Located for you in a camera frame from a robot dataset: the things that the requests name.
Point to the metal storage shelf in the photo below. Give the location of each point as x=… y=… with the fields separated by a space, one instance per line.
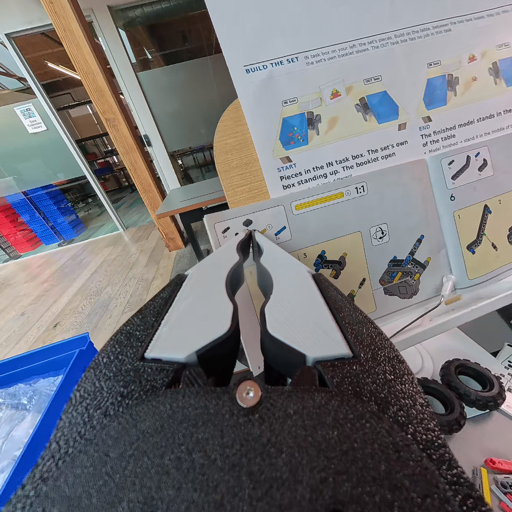
x=104 y=160

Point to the stack of red bins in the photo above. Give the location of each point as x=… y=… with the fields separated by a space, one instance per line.
x=16 y=232

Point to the toy building instruction booklet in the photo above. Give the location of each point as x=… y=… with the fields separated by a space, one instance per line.
x=340 y=218

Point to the blue plastic bin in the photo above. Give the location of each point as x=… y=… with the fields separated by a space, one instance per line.
x=40 y=362

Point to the white and wooden book stand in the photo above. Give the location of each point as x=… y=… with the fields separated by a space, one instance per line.
x=240 y=160

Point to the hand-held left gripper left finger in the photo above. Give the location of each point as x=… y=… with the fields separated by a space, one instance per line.
x=192 y=312

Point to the black toy tyre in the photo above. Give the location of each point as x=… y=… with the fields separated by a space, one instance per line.
x=456 y=412
x=450 y=374

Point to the white wall sign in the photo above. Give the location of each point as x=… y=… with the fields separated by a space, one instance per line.
x=31 y=118

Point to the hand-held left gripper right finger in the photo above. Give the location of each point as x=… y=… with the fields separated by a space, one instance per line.
x=304 y=320

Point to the stack of blue bins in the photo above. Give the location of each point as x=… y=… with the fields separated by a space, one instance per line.
x=52 y=216

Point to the pile of mixed toy parts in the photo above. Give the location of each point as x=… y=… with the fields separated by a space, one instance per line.
x=498 y=464

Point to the wooden pillar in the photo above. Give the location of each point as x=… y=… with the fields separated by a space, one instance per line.
x=120 y=120

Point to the wood-edged grey table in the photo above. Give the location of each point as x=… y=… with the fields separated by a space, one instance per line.
x=192 y=196

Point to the white printed task sheet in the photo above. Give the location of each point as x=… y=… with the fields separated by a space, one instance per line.
x=360 y=32

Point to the clear plastic bag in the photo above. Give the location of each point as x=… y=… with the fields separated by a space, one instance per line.
x=24 y=416

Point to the white sticker sheet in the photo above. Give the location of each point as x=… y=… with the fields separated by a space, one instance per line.
x=507 y=360

